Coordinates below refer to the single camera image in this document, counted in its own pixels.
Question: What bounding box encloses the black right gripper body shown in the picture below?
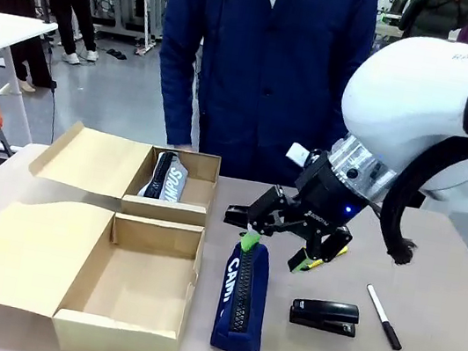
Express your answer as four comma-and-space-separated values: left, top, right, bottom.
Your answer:
276, 145, 383, 252

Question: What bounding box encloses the black stapler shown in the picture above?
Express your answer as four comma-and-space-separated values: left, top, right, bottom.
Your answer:
287, 295, 363, 339

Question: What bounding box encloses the navy Campus pencil case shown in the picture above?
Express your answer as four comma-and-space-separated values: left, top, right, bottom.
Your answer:
208, 237, 278, 351

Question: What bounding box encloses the person's right forearm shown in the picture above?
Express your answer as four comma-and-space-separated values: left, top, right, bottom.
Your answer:
153, 64, 211, 152

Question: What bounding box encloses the smaller cardboard box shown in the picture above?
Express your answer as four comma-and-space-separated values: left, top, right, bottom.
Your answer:
24, 113, 226, 229

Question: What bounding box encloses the empty-lidded large cardboard box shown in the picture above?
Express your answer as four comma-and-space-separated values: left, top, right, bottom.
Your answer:
0, 188, 208, 351

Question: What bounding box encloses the person's right hand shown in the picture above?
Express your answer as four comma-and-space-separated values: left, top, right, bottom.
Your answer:
170, 142, 199, 154

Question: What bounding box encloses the yellow highlighter pen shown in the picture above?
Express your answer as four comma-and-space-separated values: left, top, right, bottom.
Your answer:
310, 240, 349, 274

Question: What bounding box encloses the white marker with black cap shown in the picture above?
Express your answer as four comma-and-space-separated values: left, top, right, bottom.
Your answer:
357, 283, 413, 351

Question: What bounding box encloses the grey Campus pencil case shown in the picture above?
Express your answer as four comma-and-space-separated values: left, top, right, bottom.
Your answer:
136, 147, 193, 205

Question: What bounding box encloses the person in navy coat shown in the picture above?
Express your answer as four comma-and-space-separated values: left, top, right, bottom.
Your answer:
141, 0, 381, 197

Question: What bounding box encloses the bystander in dark jacket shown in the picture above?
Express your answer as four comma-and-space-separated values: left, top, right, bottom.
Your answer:
395, 0, 468, 48

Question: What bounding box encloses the bystander in black trousers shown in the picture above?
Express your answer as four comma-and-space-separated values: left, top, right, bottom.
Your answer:
18, 0, 109, 70

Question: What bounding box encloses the white side table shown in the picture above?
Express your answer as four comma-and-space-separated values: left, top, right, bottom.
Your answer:
0, 12, 61, 135

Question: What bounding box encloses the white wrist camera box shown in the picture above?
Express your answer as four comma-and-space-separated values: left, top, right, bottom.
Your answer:
284, 143, 313, 169

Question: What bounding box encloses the black cable bundle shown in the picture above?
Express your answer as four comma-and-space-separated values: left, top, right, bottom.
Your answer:
373, 127, 437, 269

